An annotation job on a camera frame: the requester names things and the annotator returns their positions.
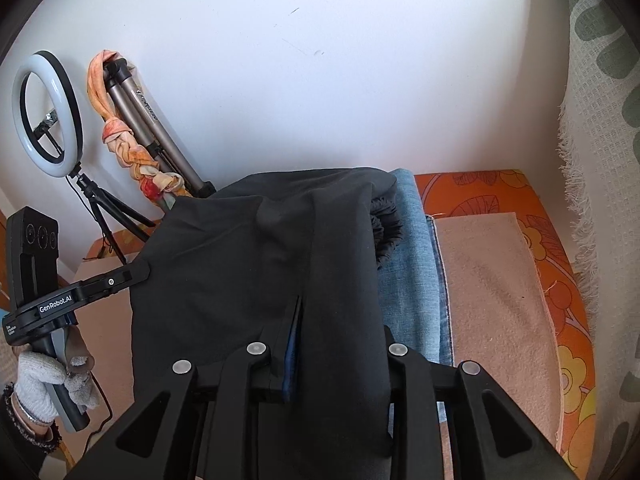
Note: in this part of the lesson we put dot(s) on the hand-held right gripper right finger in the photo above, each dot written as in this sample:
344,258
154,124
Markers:
402,372

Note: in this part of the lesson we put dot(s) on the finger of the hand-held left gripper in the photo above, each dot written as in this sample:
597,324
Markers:
112,280

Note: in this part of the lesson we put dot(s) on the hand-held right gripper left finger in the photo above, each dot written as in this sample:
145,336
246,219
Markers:
292,360

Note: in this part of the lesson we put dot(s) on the dark grey pants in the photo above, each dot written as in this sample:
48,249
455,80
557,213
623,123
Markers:
225,260

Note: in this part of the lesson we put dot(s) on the person's left forearm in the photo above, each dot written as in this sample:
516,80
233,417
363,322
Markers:
25,442

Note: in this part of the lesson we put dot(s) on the person's left hand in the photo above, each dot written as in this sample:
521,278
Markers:
35,385

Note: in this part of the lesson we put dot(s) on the black tripod stand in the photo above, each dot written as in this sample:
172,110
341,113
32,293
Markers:
89,192

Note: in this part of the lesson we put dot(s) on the teal cloth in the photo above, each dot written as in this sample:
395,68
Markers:
167,201

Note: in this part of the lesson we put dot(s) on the folded blue jeans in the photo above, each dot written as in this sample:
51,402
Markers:
415,270

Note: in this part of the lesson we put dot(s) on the orange patterned scarf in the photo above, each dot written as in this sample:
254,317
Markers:
117,132

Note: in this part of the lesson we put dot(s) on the silver tripod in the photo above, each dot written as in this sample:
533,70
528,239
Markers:
145,115

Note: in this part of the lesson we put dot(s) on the orange floral mattress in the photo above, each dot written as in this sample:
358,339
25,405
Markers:
475,190

